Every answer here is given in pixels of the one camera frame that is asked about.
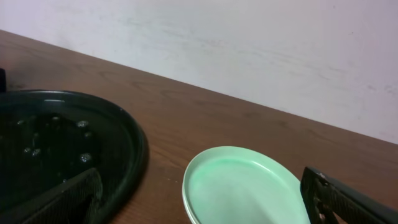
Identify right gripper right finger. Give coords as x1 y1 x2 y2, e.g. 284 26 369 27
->
300 167 397 224

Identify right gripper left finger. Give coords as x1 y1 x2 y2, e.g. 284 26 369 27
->
1 168 103 223

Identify light green plate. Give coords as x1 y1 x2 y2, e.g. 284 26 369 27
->
182 146 310 224

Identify round black tray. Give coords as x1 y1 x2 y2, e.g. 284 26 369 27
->
1 90 149 223

